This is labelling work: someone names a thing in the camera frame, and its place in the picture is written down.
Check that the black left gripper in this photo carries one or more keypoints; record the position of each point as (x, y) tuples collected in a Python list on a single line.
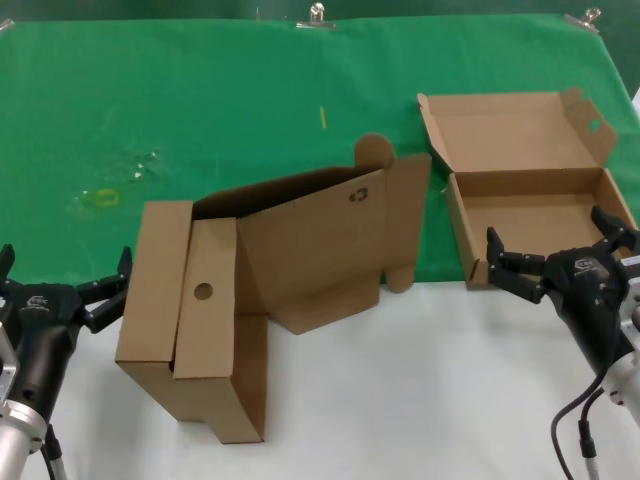
[(45, 325)]

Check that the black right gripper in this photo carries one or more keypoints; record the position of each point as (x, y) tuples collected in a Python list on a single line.
[(585, 295)]

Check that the small cardboard box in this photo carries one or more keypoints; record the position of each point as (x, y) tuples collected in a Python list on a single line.
[(525, 210)]

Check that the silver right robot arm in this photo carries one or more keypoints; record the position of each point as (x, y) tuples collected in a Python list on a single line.
[(622, 380)]

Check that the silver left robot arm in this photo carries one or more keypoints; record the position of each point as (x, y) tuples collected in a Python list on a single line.
[(17, 440)]

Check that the large outer cardboard box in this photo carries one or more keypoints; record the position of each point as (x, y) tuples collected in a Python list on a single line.
[(150, 280)]

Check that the cardboard box with recycling symbol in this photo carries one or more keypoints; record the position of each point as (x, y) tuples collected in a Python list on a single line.
[(310, 255)]

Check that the silver binder clip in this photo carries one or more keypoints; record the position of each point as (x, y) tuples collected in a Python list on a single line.
[(582, 21), (5, 25), (315, 20)]

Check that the green table cloth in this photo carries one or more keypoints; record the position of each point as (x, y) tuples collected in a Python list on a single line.
[(250, 75)]

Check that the silver left wrist bracket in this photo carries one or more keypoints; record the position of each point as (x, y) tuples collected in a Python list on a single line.
[(6, 365)]

